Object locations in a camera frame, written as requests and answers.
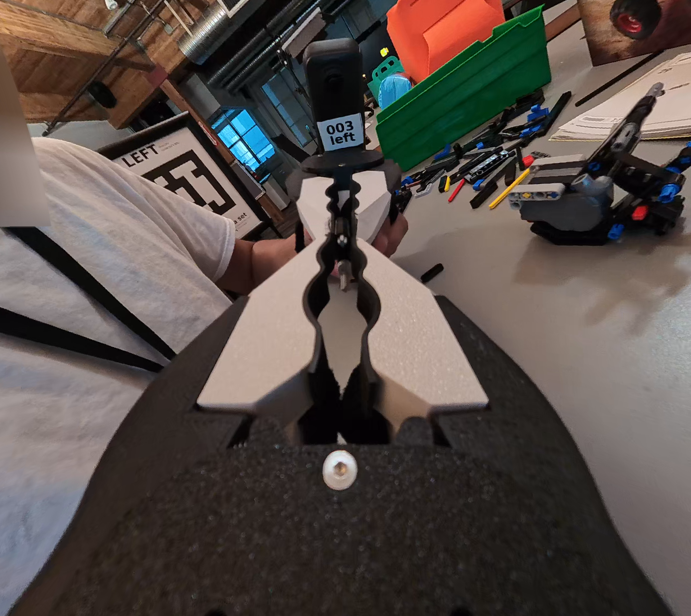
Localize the orange plastic bin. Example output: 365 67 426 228
386 0 505 83

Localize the green plastic bin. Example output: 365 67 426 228
375 5 552 171

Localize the partly built grey lego model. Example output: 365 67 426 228
509 82 691 245

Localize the studio softbox light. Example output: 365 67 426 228
281 6 325 58

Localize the yellow lego axle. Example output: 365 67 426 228
488 168 532 209

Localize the black framed marker sign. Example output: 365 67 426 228
97 111 271 241

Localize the long thin black lego axle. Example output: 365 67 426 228
575 50 665 107

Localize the black lanyard strap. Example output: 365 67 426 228
0 227 179 374

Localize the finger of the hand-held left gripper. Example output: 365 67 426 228
298 177 339 240
344 169 395 243

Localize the pile of lego beams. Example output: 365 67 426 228
397 90 573 209

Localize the white instruction booklet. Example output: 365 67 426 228
550 52 691 142

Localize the small black grey lego assembly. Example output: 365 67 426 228
330 217 357 293

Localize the person's left forearm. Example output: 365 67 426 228
216 234 311 298

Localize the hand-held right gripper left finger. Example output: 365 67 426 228
197 238 342 444

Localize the person's left hand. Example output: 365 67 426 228
375 217 410 257

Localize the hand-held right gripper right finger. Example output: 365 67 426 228
345 238 489 436

